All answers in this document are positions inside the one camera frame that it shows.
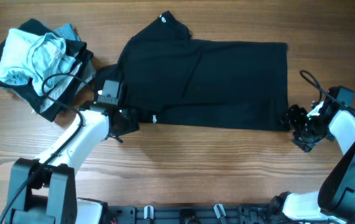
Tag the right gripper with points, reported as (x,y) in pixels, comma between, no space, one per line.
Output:
(294,114)

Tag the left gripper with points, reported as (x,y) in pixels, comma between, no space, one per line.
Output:
(132,123)

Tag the dark teal t-shirt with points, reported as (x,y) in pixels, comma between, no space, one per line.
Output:
(171,78)

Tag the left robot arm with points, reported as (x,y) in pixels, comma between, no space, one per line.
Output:
(43,189)

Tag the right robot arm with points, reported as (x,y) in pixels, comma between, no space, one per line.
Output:
(335,201)

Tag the grey blue garment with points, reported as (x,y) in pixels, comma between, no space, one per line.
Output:
(67,32)

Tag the light blue garment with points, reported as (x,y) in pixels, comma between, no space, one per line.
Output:
(34,58)

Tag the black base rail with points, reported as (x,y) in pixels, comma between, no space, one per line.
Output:
(242,214)

